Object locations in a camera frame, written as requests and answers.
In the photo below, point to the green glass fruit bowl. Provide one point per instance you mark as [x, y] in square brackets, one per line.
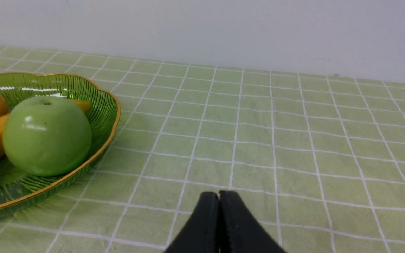
[19, 191]

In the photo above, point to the green checkered tablecloth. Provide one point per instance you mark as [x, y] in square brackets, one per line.
[319, 160]

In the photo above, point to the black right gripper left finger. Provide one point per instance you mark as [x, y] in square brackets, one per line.
[199, 234]

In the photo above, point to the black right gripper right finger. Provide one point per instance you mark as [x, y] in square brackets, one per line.
[239, 231]

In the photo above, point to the green apple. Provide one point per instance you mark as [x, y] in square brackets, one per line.
[47, 136]

